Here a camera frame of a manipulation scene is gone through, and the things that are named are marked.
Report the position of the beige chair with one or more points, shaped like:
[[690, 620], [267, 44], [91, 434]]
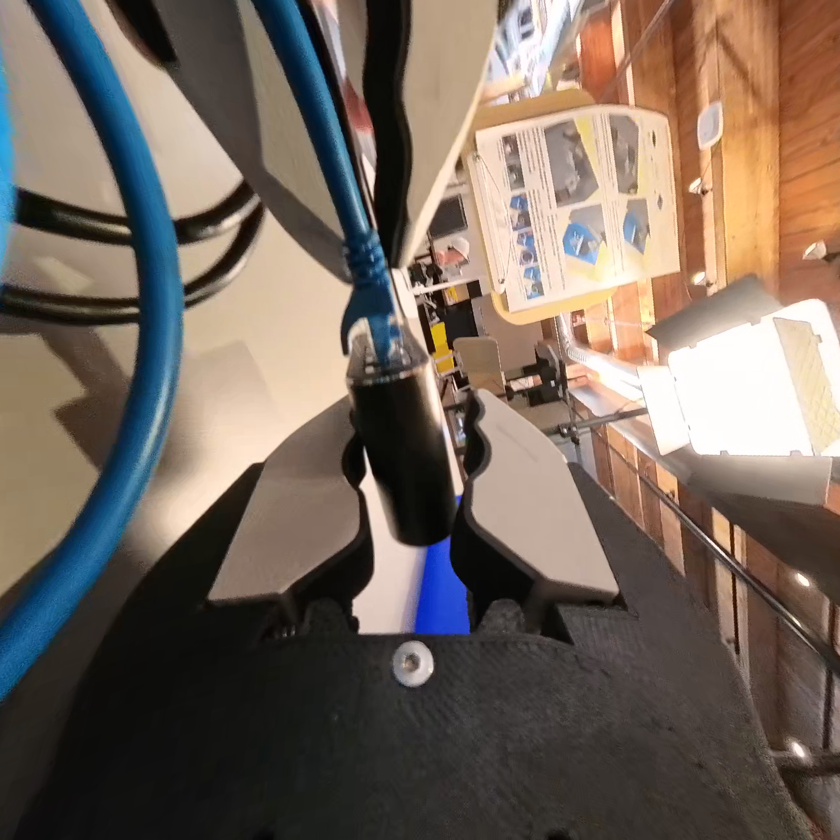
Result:
[[479, 361]]

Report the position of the silver flexible duct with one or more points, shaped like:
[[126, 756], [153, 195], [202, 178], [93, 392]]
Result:
[[590, 358]]

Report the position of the light stand pole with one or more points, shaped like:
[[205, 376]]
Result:
[[604, 420]]

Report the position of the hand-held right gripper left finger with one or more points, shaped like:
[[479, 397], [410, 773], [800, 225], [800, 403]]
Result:
[[295, 512]]

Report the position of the white wall device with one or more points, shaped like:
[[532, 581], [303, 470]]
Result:
[[710, 124]]

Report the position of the black multi-port adapter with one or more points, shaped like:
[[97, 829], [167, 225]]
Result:
[[407, 459]]

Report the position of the blue plastic bin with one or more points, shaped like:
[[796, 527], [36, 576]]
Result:
[[446, 590]]

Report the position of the printed instruction poster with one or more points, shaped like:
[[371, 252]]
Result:
[[577, 197]]

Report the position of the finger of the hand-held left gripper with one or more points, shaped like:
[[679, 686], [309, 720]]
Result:
[[446, 79], [249, 98]]

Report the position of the studio softbox light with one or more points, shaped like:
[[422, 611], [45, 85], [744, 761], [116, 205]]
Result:
[[741, 394]]

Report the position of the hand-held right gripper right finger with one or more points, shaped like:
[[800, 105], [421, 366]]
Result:
[[544, 512]]

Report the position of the printed poster board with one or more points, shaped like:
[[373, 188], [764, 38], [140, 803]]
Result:
[[525, 105]]

